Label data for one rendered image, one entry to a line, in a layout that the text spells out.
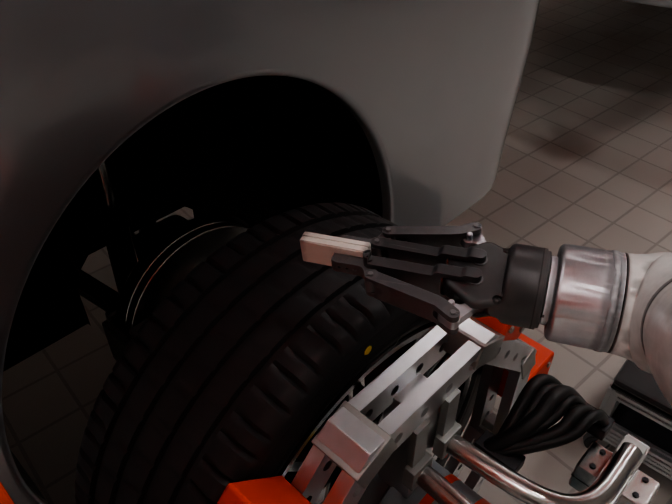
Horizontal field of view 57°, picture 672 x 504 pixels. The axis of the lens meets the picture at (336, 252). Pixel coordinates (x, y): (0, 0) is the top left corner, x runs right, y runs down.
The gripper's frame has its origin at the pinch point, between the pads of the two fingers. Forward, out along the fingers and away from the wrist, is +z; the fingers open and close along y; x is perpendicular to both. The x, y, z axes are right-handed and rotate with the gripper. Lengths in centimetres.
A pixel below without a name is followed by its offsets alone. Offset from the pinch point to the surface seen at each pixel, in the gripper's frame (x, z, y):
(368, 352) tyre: -13.5, -3.3, -1.6
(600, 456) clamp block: -34.0, -31.6, 4.7
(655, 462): -125, -62, 60
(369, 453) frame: -13.8, -6.8, -13.1
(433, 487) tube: -25.6, -12.6, -9.3
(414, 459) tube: -23.1, -10.1, -7.8
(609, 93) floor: -165, -51, 325
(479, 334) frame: -16.2, -14.5, 6.2
